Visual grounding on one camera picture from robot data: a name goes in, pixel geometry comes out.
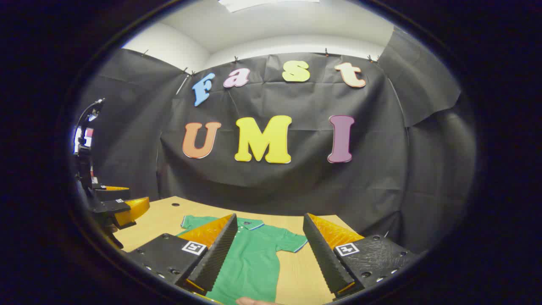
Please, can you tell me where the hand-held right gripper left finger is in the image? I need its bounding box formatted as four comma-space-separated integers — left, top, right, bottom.
126, 213, 238, 296

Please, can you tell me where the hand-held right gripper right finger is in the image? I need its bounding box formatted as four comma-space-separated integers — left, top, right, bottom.
302, 213, 420, 300

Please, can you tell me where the green T-shirt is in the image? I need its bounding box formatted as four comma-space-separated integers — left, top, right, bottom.
176, 215, 308, 305

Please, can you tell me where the computer monitor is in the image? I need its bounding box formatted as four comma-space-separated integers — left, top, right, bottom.
74, 125, 94, 154

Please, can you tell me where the black backdrop cloth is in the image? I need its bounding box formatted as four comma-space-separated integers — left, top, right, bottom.
74, 25, 477, 255

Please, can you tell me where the ceiling light panel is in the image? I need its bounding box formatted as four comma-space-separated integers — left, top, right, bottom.
218, 0, 320, 12

